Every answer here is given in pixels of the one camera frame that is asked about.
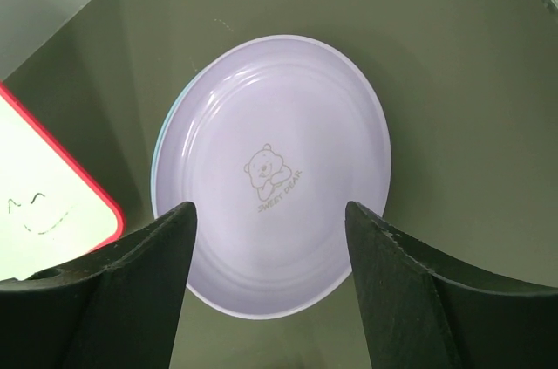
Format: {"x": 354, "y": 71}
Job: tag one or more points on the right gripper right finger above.
{"x": 421, "y": 308}

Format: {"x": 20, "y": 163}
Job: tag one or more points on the purple plate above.
{"x": 270, "y": 144}

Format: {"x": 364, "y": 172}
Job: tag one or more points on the blue plate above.
{"x": 158, "y": 145}

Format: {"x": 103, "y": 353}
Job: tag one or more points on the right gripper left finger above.
{"x": 117, "y": 307}

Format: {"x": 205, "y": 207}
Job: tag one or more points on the red framed whiteboard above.
{"x": 52, "y": 210}

